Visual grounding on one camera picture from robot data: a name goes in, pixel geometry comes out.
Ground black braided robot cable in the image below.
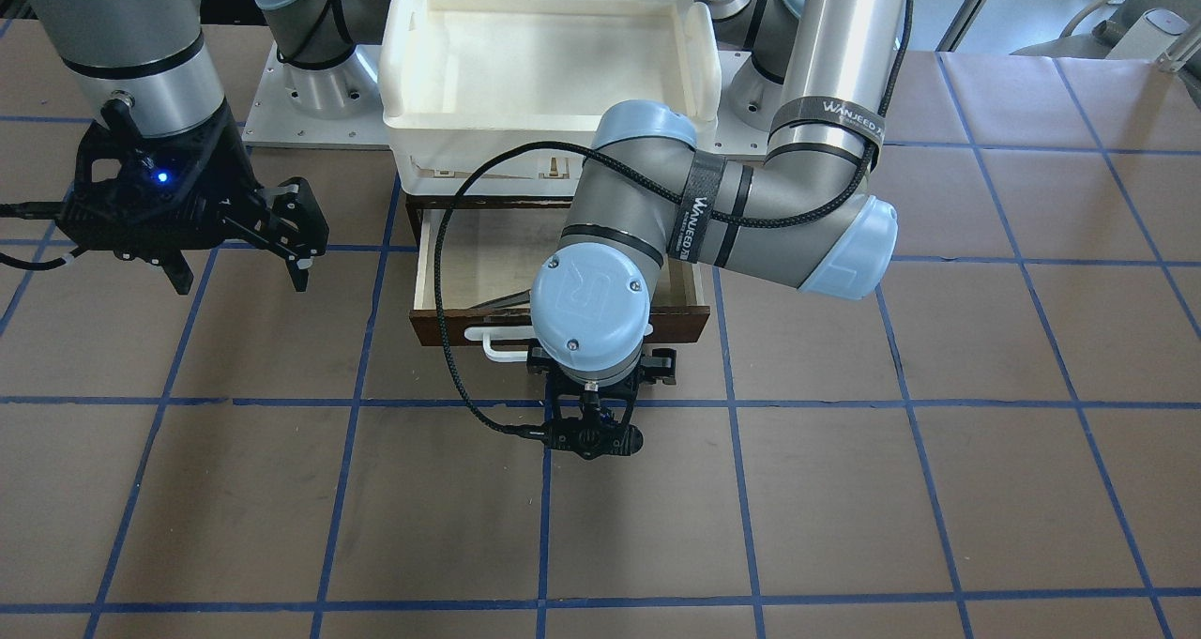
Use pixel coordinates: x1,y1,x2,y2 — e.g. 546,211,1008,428
434,0,920,438

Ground white drawer handle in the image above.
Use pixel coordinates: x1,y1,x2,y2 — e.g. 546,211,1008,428
464,326,534,364

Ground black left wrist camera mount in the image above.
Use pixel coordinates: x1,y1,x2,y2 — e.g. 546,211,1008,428
540,392,645,460

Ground grey orange scissors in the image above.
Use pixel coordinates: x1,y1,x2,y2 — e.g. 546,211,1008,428
471,289,531,311

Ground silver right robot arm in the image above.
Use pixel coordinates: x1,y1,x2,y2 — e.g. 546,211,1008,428
2,0,329,295

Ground white plastic tray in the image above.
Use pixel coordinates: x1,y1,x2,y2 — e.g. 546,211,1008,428
380,0,723,197

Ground light wooden drawer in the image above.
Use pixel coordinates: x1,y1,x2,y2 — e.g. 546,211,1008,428
442,207,709,345

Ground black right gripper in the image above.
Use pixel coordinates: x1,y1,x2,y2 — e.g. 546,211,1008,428
56,98,329,295

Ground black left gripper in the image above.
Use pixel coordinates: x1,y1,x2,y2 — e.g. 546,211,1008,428
526,344,677,401

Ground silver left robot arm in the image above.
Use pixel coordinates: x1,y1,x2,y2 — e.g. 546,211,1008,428
531,0,913,394

